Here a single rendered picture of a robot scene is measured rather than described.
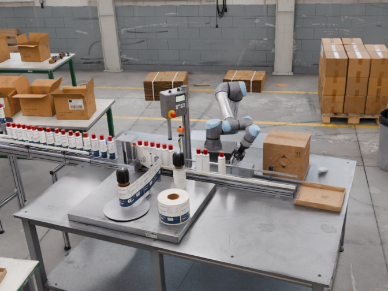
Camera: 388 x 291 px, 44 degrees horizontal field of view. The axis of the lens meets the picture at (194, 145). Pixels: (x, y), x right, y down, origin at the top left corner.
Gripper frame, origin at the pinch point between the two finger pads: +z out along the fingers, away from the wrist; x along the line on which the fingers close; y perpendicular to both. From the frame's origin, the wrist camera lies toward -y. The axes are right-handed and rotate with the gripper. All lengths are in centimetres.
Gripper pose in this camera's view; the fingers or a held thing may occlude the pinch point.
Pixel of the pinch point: (232, 163)
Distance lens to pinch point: 347.8
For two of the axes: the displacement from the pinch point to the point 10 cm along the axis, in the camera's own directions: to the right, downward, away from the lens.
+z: -4.3, 7.2, 5.5
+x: 8.2, 5.6, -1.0
